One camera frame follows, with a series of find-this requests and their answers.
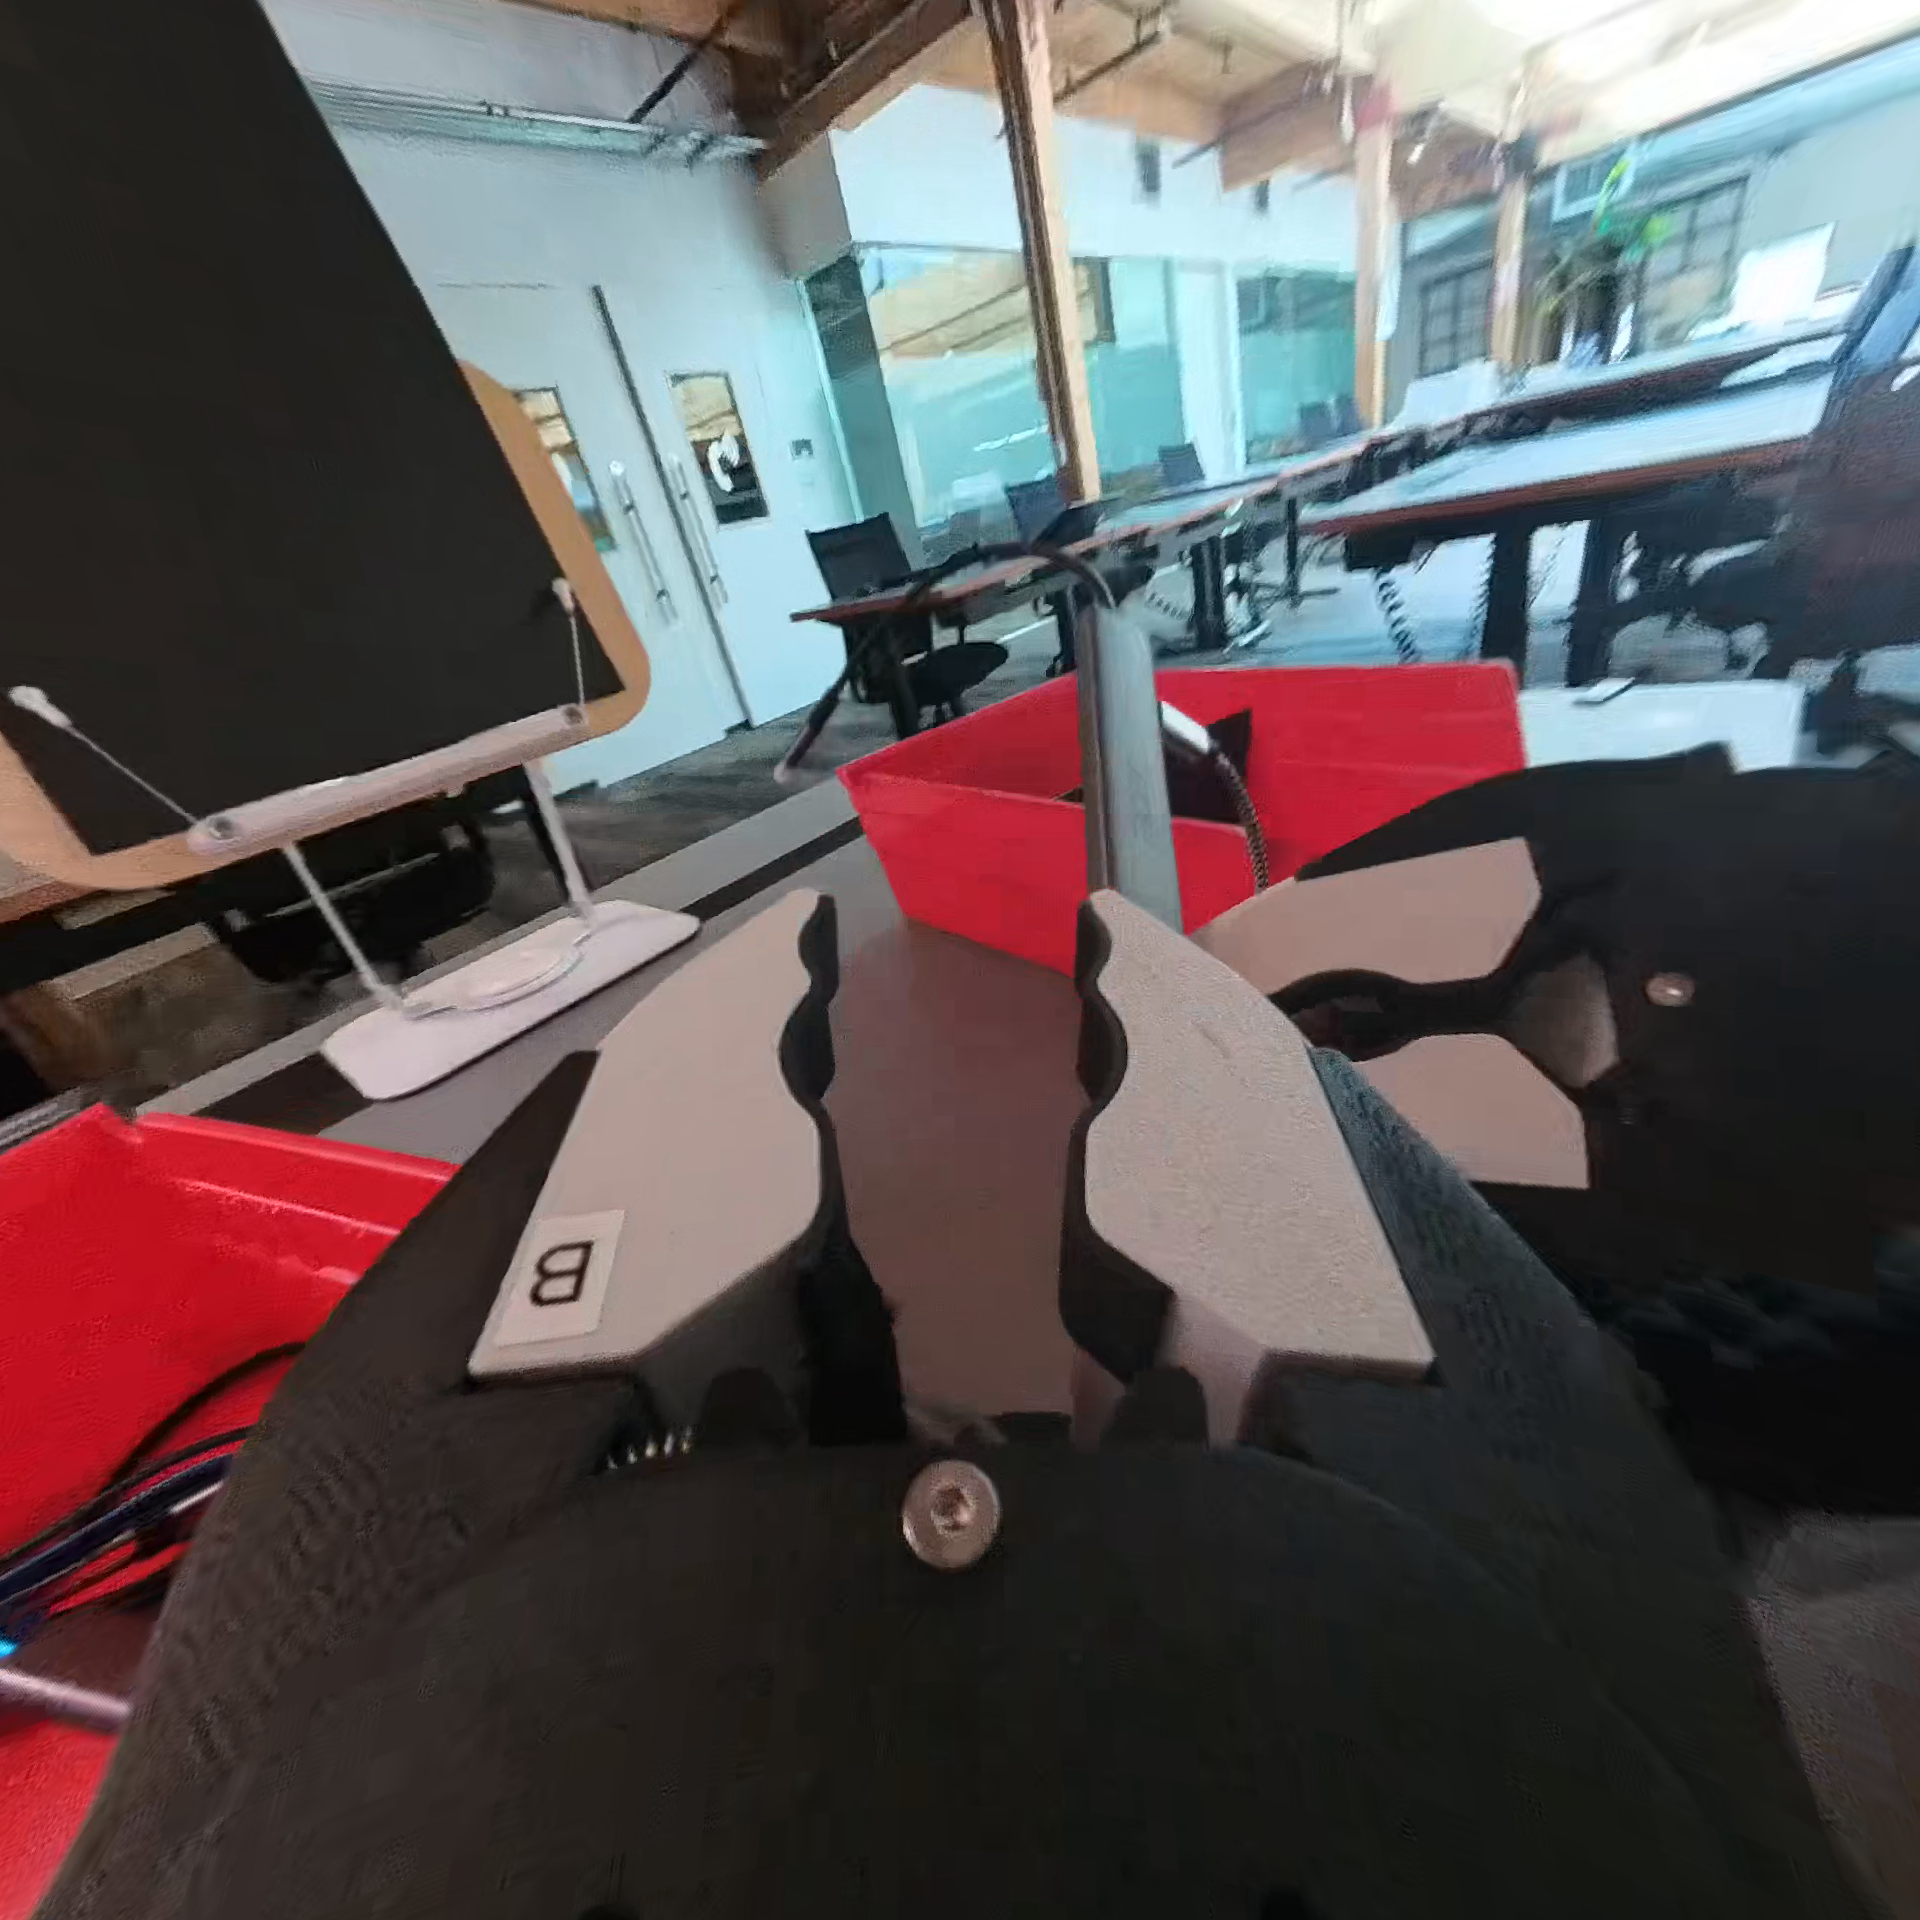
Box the blue cable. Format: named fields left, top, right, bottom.
left=0, top=1431, right=249, bottom=1629

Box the row of office desks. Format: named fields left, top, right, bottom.
left=1049, top=426, right=1390, bottom=639

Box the red plastic bin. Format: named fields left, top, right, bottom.
left=836, top=660, right=1527, bottom=980
left=0, top=1101, right=459, bottom=1920

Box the grey metal usb hub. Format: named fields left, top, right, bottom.
left=1071, top=593, right=1187, bottom=933

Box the braided usb cable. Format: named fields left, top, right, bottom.
left=1158, top=704, right=1278, bottom=891

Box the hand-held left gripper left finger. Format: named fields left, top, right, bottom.
left=469, top=889, right=861, bottom=1379

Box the black office chair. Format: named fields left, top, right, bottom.
left=1767, top=247, right=1920, bottom=680
left=805, top=513, right=1010, bottom=731

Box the grey metal adapter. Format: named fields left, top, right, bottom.
left=0, top=1661, right=136, bottom=1739

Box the white board stand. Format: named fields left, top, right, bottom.
left=8, top=579, right=705, bottom=1104

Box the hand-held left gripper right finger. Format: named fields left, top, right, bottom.
left=1062, top=889, right=1435, bottom=1446

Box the green potted plant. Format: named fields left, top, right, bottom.
left=1558, top=147, right=1669, bottom=365

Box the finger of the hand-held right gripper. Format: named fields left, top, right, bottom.
left=1349, top=1031, right=1595, bottom=1193
left=1192, top=835, right=1547, bottom=1005

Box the wooden support post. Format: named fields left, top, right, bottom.
left=980, top=0, right=1107, bottom=505

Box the black usb-c cable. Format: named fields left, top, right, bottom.
left=772, top=536, right=1118, bottom=783

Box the wooden office desk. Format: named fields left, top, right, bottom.
left=792, top=556, right=1081, bottom=710

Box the black board with wooden frame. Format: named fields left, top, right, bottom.
left=0, top=0, right=654, bottom=920

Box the white double door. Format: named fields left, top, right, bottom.
left=433, top=286, right=751, bottom=796

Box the large wooden desk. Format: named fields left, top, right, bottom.
left=1299, top=322, right=1881, bottom=688

